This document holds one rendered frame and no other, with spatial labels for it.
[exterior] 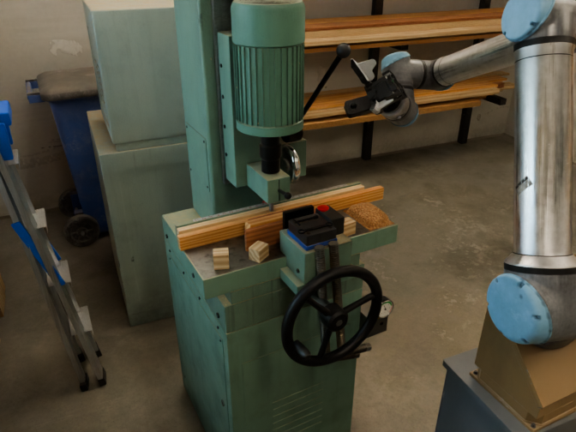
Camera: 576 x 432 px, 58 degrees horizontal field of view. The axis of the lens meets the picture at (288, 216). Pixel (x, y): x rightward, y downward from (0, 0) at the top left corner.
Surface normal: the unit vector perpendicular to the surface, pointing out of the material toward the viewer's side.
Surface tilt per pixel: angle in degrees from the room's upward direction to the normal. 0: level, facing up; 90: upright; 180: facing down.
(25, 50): 90
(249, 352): 90
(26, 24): 90
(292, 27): 90
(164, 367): 0
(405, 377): 0
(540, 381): 45
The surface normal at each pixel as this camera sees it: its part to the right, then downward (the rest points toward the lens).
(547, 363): 0.31, -0.32
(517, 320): -0.94, 0.12
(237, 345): 0.47, 0.42
